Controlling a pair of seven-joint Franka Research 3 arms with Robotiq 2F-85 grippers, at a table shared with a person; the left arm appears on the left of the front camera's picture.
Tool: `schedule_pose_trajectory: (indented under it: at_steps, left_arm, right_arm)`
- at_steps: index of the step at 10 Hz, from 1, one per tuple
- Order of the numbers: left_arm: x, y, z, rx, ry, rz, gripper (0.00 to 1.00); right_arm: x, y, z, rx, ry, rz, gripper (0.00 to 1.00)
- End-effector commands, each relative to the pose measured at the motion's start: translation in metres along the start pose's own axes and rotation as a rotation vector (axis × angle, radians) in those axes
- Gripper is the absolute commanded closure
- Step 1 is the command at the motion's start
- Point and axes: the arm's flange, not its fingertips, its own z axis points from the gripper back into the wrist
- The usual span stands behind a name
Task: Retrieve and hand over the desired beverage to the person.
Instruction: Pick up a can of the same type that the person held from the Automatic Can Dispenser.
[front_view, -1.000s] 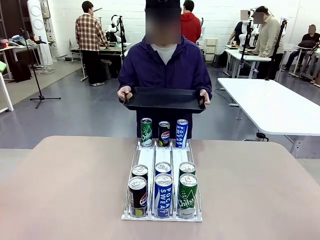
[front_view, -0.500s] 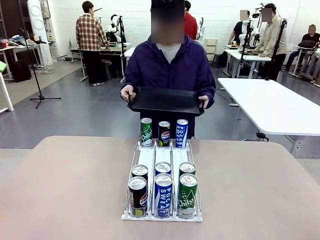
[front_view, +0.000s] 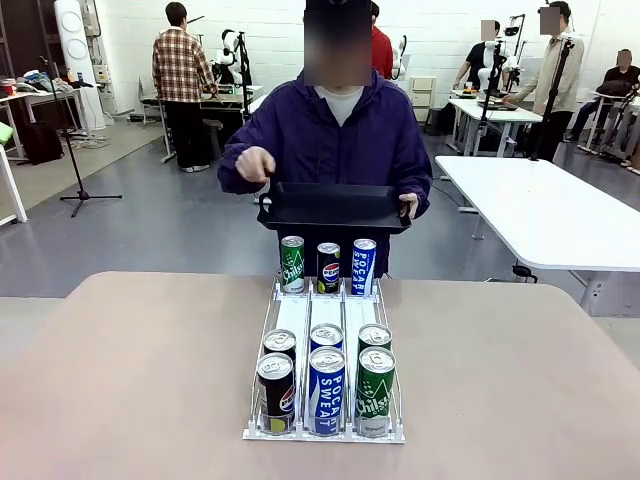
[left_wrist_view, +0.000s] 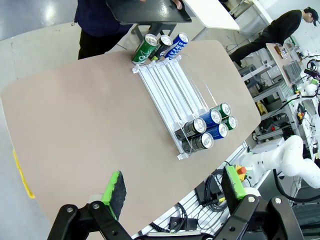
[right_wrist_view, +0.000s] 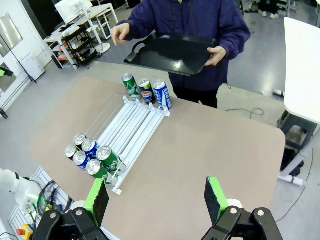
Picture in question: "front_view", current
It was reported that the person's right hand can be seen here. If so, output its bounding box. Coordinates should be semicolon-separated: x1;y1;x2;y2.
234;147;276;184

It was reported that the black serving tray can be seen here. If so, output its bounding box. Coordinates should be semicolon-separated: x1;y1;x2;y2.
256;181;414;235

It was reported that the blue Pocari Sweat display can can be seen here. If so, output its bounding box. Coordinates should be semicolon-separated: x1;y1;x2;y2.
351;238;378;296

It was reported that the person's right forearm purple sleeve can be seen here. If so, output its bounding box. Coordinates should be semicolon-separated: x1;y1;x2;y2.
217;142;264;196

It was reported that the person's left forearm purple sleeve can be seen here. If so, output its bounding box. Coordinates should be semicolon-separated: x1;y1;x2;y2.
408;162;434;220

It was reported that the person in purple jacket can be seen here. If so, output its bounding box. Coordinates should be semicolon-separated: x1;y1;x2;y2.
217;0;434;279

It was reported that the person in plaid shirt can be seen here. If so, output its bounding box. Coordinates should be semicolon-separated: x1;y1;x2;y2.
152;1;220;174

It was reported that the person in black shirt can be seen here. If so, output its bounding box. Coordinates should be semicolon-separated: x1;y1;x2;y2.
452;19;501;94

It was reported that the person in red top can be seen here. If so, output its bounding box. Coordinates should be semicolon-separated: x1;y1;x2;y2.
370;1;395;80

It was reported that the person in beige jacket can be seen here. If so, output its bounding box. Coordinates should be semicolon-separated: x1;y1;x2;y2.
509;0;586;161

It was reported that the seated person in black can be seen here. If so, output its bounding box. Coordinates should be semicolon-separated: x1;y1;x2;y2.
566;48;640;144

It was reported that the white height-adjustable desk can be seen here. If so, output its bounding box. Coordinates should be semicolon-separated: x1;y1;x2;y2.
242;93;274;124

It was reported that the grey background workbench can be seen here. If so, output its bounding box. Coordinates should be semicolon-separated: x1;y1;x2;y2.
139;84;264;166

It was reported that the black pole stand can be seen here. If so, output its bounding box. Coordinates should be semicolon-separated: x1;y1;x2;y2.
234;30;255;124
477;42;507;156

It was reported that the green Chilsung display can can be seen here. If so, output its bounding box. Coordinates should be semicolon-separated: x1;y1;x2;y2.
280;235;306;294

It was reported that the black Pepsi display can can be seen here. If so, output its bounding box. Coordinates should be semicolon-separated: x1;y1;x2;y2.
316;242;342;294

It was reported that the large white table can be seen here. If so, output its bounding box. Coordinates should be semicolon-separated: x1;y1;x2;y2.
433;155;640;317

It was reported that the white drawer cabinet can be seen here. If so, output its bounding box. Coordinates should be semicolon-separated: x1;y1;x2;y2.
409;75;438;126

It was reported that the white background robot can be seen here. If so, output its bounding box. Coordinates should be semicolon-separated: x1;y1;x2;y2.
208;28;241;86

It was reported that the white background desk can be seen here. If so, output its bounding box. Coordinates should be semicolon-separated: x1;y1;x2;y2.
447;97;545;157

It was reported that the black tripod microphone stand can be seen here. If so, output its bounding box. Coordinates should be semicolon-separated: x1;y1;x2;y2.
38;55;124;219

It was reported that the black bag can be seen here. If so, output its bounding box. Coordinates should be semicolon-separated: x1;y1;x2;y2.
22;119;65;166

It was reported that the white tower air conditioner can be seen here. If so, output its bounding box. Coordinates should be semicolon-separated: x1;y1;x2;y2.
53;0;107;132

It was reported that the pile of clothes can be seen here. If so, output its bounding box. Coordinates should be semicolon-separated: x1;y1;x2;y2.
17;70;96;95

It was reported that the white table with white legs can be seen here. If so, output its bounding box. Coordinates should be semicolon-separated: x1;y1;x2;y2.
0;144;30;227

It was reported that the white wire can dispenser rack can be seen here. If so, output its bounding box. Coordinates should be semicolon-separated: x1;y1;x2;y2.
242;273;407;445

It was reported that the black tripod camera stand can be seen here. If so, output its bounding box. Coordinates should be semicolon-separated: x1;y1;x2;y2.
529;37;576;162

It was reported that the white floor cable bundle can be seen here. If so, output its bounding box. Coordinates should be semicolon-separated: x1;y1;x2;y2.
62;128;109;151

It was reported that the black camera on pole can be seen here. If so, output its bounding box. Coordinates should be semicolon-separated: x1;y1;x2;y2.
504;13;527;61

